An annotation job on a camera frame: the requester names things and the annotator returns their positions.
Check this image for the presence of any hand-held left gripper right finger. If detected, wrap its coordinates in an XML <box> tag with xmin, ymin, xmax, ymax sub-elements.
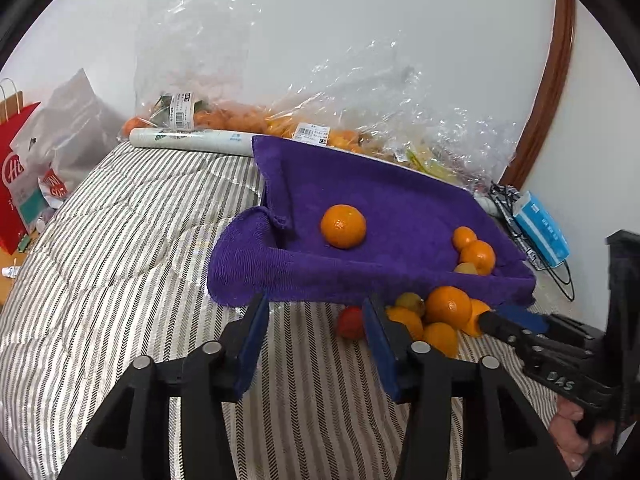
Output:
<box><xmin>362</xmin><ymin>295</ymin><xmax>573</xmax><ymax>480</ymax></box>

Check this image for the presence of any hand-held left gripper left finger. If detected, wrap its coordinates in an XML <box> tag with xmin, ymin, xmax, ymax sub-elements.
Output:
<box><xmin>57</xmin><ymin>292</ymin><xmax>271</xmax><ymax>480</ymax></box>

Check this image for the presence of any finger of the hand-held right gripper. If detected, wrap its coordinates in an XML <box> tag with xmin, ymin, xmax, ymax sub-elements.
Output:
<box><xmin>494</xmin><ymin>304</ymin><xmax>607</xmax><ymax>352</ymax></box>
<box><xmin>477</xmin><ymin>311</ymin><xmax>539</xmax><ymax>362</ymax></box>

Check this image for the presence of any small red fruit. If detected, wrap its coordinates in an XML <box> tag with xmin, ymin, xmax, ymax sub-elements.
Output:
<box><xmin>337</xmin><ymin>306</ymin><xmax>366</xmax><ymax>341</ymax></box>

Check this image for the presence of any large orange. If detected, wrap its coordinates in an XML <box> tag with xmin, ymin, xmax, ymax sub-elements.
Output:
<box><xmin>459</xmin><ymin>240</ymin><xmax>497</xmax><ymax>276</ymax></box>
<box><xmin>320</xmin><ymin>204</ymin><xmax>367</xmax><ymax>250</ymax></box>
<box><xmin>425</xmin><ymin>285</ymin><xmax>473</xmax><ymax>328</ymax></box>

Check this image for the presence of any purple towel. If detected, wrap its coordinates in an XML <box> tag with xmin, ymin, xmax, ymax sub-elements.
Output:
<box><xmin>206</xmin><ymin>135</ymin><xmax>537</xmax><ymax>308</ymax></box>

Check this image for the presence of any person's right hand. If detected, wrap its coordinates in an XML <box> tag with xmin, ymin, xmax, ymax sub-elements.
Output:
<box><xmin>549</xmin><ymin>401</ymin><xmax>614</xmax><ymax>472</ymax></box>

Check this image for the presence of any blue tissue pack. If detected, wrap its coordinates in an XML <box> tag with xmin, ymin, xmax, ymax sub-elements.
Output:
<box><xmin>512</xmin><ymin>191</ymin><xmax>571</xmax><ymax>266</ymax></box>

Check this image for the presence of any striped mattress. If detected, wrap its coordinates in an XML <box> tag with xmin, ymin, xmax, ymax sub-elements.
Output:
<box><xmin>0</xmin><ymin>140</ymin><xmax>611</xmax><ymax>480</ymax></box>

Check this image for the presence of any white paper roll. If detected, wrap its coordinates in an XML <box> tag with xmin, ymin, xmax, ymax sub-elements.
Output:
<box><xmin>129</xmin><ymin>127</ymin><xmax>501</xmax><ymax>216</ymax></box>

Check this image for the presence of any wooden nightstand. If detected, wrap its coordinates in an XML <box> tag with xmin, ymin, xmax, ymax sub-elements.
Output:
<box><xmin>0</xmin><ymin>250</ymin><xmax>21</xmax><ymax>311</ymax></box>

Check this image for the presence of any red and white packet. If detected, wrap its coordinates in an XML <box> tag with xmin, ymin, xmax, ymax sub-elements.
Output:
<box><xmin>39</xmin><ymin>170</ymin><xmax>68</xmax><ymax>201</ymax></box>

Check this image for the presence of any white and teal bag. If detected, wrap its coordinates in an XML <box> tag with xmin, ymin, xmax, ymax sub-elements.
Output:
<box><xmin>7</xmin><ymin>110</ymin><xmax>56</xmax><ymax>231</ymax></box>

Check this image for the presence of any white plastic bag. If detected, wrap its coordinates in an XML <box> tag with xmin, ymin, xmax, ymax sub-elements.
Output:
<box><xmin>10</xmin><ymin>67</ymin><xmax>133</xmax><ymax>196</ymax></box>

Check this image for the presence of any red paper bag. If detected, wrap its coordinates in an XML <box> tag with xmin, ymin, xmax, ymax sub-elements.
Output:
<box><xmin>0</xmin><ymin>77</ymin><xmax>41</xmax><ymax>256</ymax></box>

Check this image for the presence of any black wire rack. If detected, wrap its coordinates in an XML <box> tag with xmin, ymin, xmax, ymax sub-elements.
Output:
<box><xmin>487</xmin><ymin>182</ymin><xmax>576</xmax><ymax>303</ymax></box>

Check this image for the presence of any brown wooden door frame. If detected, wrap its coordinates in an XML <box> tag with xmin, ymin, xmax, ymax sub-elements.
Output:
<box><xmin>497</xmin><ymin>0</ymin><xmax>576</xmax><ymax>188</ymax></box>

